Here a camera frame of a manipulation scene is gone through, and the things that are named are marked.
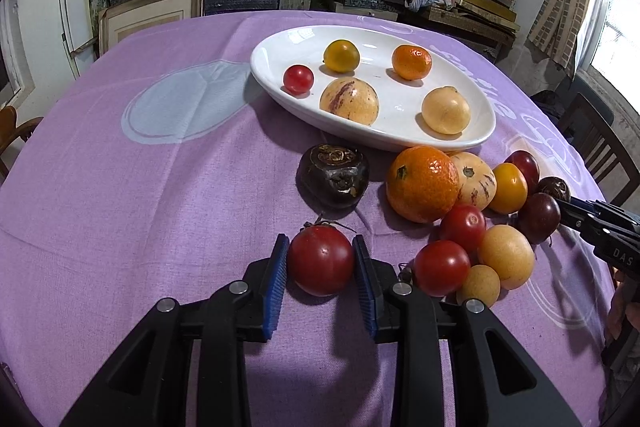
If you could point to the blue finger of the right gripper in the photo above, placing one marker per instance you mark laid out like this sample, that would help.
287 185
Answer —
584 204
571 216

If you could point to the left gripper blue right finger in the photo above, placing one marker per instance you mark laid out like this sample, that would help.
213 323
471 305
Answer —
367 284

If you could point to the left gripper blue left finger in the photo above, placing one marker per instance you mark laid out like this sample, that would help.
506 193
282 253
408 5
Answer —
273 285

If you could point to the dark purple plum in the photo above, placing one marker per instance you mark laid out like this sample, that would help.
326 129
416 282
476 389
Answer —
538 218

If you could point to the red cherry tomato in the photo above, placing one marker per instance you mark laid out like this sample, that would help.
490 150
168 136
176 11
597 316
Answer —
464 225
440 268
298 79
321 260

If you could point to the red plum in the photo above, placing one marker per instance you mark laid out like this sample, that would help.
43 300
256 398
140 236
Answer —
527 164

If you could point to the dark wrinkled purple fruit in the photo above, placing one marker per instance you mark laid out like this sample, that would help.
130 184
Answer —
336 176

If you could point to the large mandarin orange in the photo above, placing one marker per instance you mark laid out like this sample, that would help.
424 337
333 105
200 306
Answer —
422 184

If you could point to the large yellow passion fruit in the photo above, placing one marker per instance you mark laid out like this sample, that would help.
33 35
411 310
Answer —
446 111

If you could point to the striped pepino melon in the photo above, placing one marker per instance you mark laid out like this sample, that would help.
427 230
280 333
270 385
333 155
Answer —
477 182
352 99

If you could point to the small mandarin orange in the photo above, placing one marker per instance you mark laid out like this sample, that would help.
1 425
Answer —
411 62

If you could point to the dark passion fruit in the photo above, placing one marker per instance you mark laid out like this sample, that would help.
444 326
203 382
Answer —
554 187

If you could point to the person's right hand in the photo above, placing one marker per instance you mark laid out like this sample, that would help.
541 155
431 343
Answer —
620 310

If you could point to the dark wooden chair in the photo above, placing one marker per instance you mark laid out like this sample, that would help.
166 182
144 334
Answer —
601 149

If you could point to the beige checkered curtain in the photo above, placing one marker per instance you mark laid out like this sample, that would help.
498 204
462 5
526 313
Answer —
556 28

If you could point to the white oval plate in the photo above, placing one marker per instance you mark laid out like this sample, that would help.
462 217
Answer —
399 123

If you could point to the framed picture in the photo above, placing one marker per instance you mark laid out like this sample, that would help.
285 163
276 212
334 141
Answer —
123 20

